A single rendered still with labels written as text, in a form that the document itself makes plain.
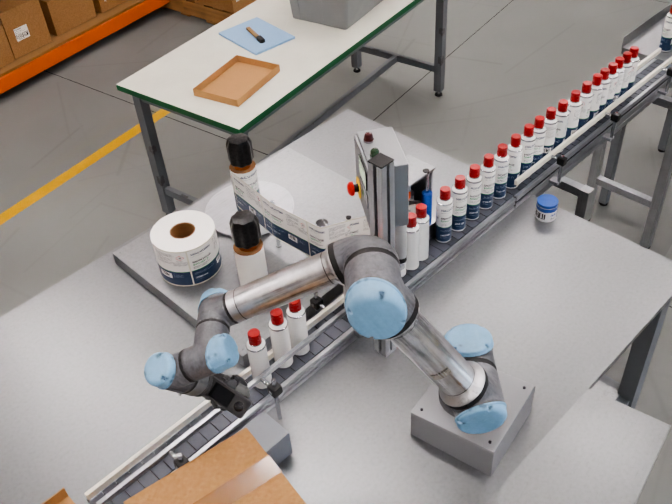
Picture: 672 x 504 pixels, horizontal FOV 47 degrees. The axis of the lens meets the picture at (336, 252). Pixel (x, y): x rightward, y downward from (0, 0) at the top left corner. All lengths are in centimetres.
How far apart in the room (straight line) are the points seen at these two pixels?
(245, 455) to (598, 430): 94
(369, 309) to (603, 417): 91
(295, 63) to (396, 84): 150
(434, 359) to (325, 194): 122
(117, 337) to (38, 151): 270
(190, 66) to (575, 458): 256
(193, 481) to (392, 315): 56
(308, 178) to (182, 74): 115
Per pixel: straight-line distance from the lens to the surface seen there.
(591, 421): 217
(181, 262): 240
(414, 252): 237
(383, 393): 217
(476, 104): 491
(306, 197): 273
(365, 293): 147
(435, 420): 199
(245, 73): 368
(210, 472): 173
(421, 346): 160
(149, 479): 204
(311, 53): 380
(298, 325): 210
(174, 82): 371
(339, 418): 212
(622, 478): 209
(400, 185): 187
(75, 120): 522
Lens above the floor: 255
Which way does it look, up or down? 42 degrees down
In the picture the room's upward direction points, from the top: 4 degrees counter-clockwise
